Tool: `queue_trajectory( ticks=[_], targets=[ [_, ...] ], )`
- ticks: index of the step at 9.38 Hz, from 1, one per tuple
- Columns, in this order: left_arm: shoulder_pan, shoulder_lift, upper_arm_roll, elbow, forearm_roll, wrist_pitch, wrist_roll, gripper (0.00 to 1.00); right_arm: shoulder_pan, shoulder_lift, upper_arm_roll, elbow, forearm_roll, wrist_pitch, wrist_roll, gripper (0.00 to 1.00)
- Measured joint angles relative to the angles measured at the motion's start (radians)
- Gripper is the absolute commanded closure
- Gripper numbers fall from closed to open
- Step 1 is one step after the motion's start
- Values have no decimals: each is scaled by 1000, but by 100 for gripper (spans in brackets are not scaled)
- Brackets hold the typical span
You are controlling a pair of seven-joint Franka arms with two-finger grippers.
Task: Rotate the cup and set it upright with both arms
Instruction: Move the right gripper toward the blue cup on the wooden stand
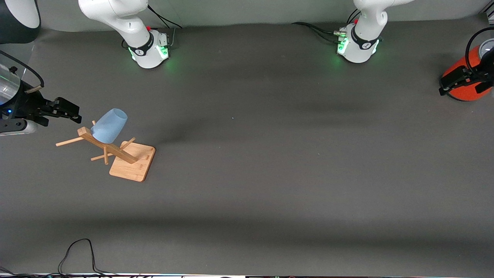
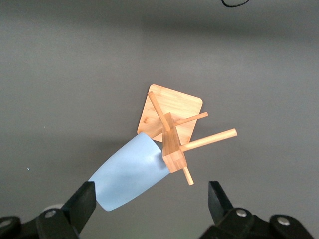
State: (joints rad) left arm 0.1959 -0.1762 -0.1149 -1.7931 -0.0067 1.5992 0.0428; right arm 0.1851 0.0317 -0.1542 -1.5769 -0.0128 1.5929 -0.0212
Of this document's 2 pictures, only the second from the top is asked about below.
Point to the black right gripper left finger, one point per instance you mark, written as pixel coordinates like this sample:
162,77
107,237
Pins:
74,209

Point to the wooden cup rack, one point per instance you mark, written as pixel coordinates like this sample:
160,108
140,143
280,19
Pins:
172,104

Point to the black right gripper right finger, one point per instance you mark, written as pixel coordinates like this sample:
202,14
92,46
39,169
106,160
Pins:
221,214

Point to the light blue plastic cup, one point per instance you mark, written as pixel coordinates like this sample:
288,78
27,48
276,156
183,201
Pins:
129,174

